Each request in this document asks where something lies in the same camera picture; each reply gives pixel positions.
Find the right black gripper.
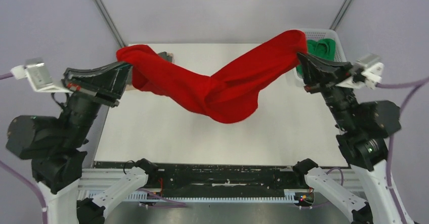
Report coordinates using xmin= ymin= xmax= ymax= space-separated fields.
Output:
xmin=297 ymin=48 xmax=357 ymax=128

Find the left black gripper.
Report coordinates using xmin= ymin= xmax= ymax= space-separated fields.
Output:
xmin=63 ymin=56 xmax=138 ymax=145

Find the red t-shirt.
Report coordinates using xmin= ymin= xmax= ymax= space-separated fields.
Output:
xmin=116 ymin=30 xmax=308 ymax=124

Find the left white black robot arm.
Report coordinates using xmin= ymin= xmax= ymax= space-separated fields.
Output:
xmin=6 ymin=59 xmax=159 ymax=223

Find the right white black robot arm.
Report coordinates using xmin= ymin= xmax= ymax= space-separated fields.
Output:
xmin=292 ymin=53 xmax=413 ymax=223

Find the green t-shirt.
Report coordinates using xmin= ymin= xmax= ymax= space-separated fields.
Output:
xmin=306 ymin=38 xmax=336 ymax=61

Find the white plastic basket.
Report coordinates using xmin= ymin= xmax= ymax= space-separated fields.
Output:
xmin=288 ymin=28 xmax=348 ymax=88

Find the folded dark grey t-shirt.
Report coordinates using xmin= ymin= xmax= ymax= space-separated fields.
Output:
xmin=125 ymin=52 xmax=174 ymax=86

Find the folded beige t-shirt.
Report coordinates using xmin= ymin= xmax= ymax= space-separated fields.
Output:
xmin=125 ymin=85 xmax=135 ymax=91

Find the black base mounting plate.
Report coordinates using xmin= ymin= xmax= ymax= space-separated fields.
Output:
xmin=94 ymin=161 xmax=327 ymax=199

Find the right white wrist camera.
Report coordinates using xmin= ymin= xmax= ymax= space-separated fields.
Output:
xmin=336 ymin=54 xmax=384 ymax=89

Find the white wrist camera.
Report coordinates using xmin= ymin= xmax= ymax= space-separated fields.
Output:
xmin=336 ymin=54 xmax=384 ymax=89
xmin=10 ymin=58 xmax=71 ymax=93

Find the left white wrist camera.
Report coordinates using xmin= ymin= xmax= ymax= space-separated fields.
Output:
xmin=10 ymin=58 xmax=71 ymax=93

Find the aluminium frame rail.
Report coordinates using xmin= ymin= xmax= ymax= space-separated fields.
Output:
xmin=76 ymin=167 xmax=381 ymax=193

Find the white slotted cable duct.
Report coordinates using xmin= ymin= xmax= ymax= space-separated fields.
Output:
xmin=124 ymin=191 xmax=309 ymax=204

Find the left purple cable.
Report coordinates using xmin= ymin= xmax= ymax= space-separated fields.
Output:
xmin=0 ymin=71 xmax=187 ymax=224

